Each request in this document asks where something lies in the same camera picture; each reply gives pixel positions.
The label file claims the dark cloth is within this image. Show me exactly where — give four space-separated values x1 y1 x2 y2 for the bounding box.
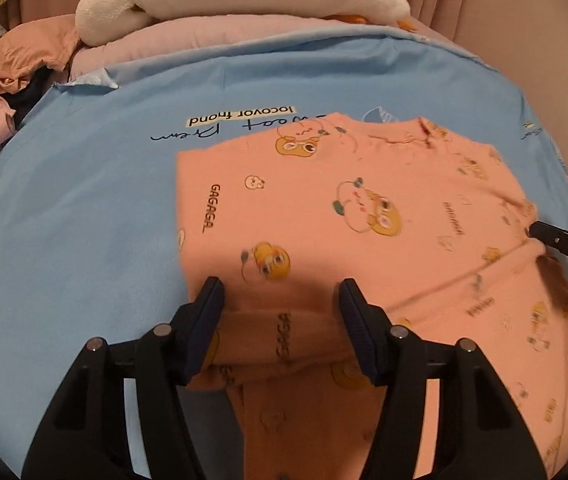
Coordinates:
11 71 61 122

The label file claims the tan crumpled cloth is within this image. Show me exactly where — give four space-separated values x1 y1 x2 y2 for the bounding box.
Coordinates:
0 14 83 95

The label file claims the blue printed bedsheet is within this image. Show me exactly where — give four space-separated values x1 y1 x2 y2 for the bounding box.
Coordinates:
0 17 568 480

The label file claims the pink pillow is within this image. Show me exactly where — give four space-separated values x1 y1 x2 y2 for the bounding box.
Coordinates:
70 12 437 82

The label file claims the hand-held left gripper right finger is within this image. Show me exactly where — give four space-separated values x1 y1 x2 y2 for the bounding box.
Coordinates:
339 279 549 480

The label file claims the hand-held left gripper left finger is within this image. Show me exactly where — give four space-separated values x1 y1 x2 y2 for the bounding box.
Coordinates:
21 276 227 480

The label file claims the peach cartoon print pajama top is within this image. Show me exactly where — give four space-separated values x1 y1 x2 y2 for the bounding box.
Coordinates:
175 112 568 480

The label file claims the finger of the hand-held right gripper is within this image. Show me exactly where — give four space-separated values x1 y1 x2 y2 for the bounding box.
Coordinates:
528 220 568 257

